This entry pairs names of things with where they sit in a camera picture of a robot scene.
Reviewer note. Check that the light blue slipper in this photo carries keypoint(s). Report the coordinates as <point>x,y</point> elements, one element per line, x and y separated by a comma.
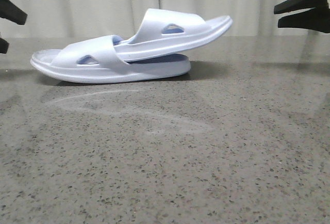
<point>164,32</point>
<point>95,61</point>

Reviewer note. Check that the beige curtain backdrop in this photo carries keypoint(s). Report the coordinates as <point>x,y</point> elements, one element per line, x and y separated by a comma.
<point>94,18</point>

